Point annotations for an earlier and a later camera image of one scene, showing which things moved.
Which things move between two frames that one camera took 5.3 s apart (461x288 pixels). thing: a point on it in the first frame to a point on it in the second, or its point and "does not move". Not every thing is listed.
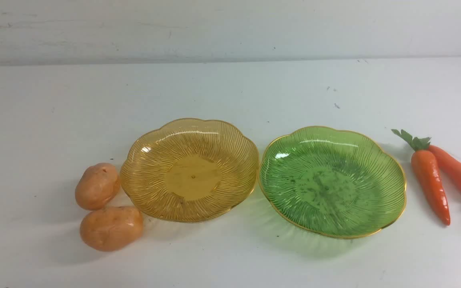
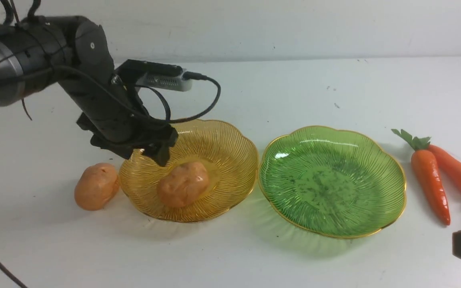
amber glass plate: x=185 y=170 does not move
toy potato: x=111 y=229 to x=183 y=184
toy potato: x=97 y=186 does not move
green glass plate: x=341 y=184 does not move
